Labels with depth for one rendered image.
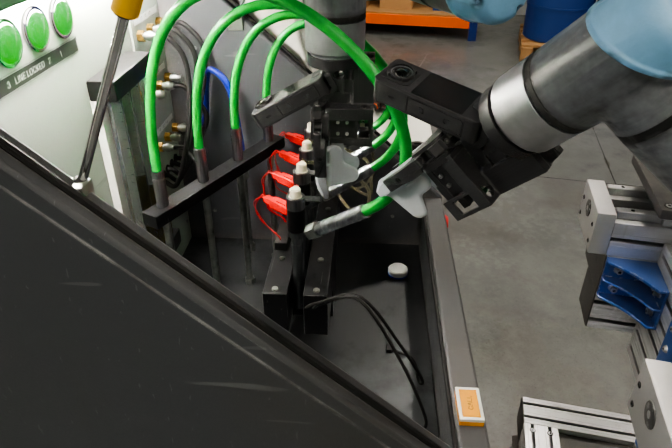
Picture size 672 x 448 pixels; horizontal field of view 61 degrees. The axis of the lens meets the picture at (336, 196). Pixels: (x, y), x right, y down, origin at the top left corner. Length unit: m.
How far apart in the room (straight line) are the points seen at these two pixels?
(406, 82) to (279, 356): 0.28
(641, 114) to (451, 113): 0.16
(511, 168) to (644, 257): 0.71
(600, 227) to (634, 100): 0.73
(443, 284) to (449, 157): 0.45
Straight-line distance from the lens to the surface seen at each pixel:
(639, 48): 0.42
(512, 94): 0.48
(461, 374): 0.82
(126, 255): 0.50
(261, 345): 0.53
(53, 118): 0.78
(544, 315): 2.44
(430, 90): 0.54
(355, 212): 0.69
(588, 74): 0.44
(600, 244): 1.18
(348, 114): 0.73
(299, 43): 1.11
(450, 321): 0.89
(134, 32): 1.00
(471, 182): 0.54
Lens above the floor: 1.54
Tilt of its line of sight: 30 degrees down
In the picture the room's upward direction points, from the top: straight up
